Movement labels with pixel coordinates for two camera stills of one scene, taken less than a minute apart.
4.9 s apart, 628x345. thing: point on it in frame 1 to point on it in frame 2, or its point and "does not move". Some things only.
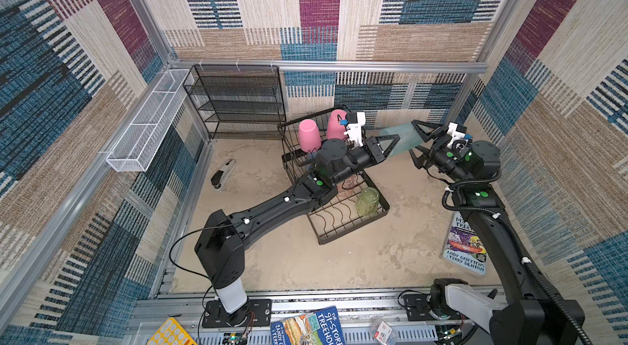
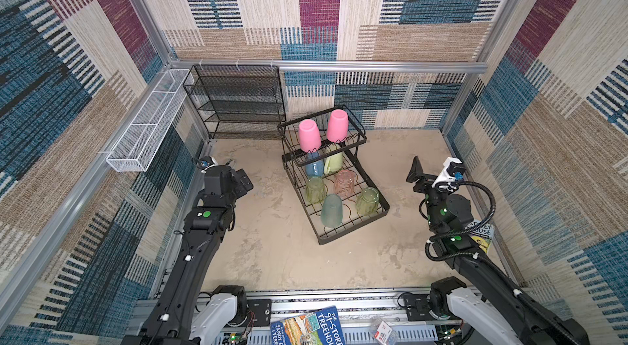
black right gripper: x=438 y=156 to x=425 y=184
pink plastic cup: x=309 y=136 does not move
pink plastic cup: x=334 y=129 does not move
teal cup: x=409 y=137 to x=332 y=210
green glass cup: x=367 y=201 does not move
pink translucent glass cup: x=347 y=185 does not move
